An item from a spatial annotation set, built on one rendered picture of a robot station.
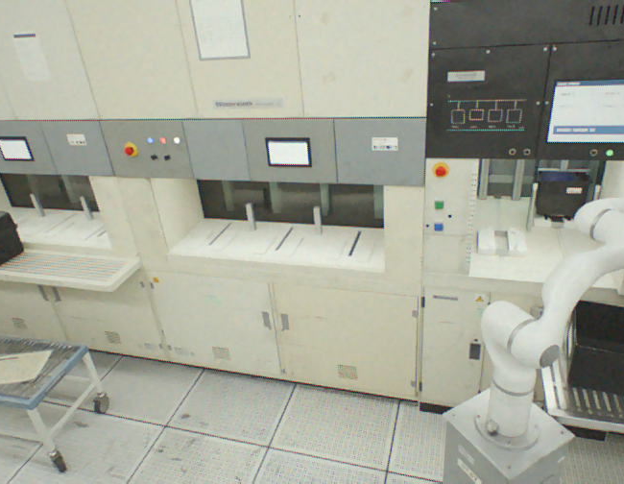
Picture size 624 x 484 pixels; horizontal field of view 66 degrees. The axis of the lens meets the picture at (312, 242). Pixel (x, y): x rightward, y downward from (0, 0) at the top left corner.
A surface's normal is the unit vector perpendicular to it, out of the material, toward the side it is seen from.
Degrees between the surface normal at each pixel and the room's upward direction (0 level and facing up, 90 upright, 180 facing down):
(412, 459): 0
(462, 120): 90
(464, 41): 90
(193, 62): 90
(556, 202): 90
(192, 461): 0
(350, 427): 0
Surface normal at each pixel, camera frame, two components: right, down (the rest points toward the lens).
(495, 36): -0.29, 0.47
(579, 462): -0.08, -0.88
